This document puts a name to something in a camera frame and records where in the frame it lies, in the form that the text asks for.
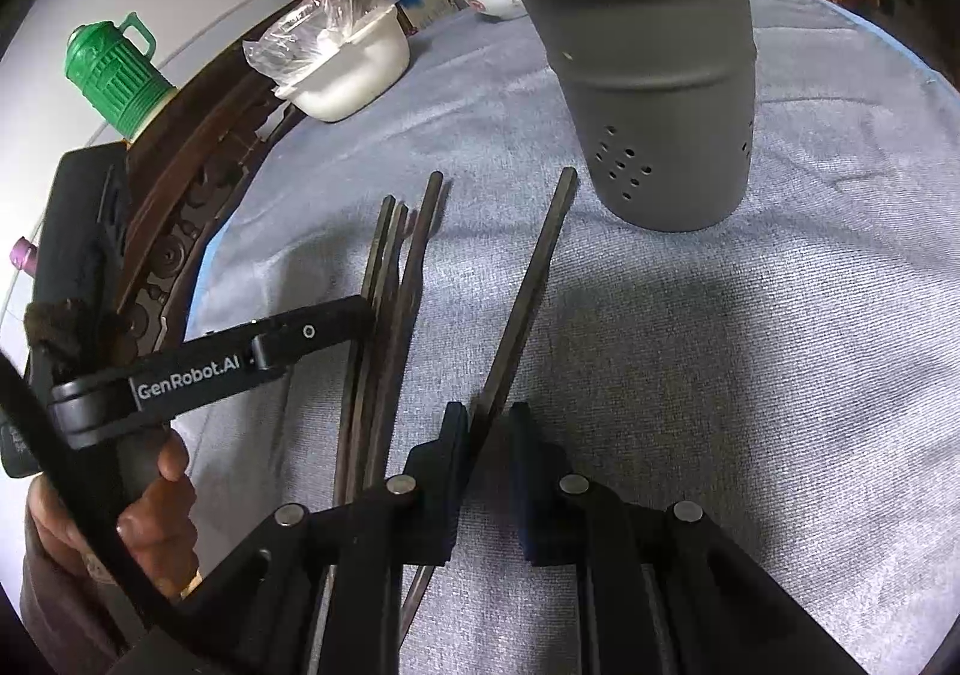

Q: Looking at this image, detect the dark chopstick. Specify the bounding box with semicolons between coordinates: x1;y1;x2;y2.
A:
469;166;579;452
363;171;444;490
332;194;399;508

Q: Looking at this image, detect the person's left hand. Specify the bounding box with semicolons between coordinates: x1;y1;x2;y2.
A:
28;431;199;599

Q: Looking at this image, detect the purple bottle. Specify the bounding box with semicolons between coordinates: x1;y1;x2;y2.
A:
10;238;39;277

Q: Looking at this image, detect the dark carved wooden sideboard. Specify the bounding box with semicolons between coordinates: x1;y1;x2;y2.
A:
110;40;304;363

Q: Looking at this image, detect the green thermos flask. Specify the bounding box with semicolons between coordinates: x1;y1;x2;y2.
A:
64;12;178;142

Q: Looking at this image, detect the blue table cover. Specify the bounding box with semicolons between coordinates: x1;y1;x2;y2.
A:
184;221;235;340

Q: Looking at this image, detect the grey table cloth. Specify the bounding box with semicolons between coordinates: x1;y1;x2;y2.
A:
228;0;958;673

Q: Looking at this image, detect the white bowl with plastic bag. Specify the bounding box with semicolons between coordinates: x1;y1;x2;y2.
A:
242;0;410;124

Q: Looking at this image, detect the grey perforated utensil cup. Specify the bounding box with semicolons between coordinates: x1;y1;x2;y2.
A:
521;0;757;232

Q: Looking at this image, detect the black cable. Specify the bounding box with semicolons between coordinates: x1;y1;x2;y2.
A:
0;350;226;675

